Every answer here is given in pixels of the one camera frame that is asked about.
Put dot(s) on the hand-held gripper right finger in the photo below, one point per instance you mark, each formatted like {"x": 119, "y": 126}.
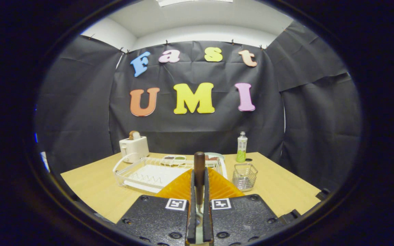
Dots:
{"x": 241, "y": 218}

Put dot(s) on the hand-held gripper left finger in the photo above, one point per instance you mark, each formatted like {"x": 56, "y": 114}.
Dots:
{"x": 156, "y": 218}

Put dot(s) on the white dish rack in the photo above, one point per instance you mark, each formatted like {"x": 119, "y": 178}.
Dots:
{"x": 149, "y": 176}

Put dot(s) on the small sauce dish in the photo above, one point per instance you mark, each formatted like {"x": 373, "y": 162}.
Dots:
{"x": 173, "y": 158}

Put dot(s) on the small plate with food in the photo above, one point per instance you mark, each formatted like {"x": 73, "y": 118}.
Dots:
{"x": 215, "y": 156}

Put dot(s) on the black table clamp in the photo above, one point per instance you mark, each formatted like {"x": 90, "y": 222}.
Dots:
{"x": 289, "y": 216}
{"x": 322, "y": 194}

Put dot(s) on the green label drink bottle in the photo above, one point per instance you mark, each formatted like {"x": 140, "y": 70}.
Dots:
{"x": 241, "y": 147}

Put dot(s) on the white toaster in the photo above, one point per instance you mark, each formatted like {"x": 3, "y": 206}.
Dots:
{"x": 134, "y": 148}

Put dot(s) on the brown bread slice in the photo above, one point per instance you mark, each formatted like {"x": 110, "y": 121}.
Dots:
{"x": 134, "y": 135}

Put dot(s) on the black backdrop cloth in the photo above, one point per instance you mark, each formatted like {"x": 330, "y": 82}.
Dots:
{"x": 200, "y": 130}

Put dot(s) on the ceiling light panel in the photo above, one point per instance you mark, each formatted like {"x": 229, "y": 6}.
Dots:
{"x": 193, "y": 2}

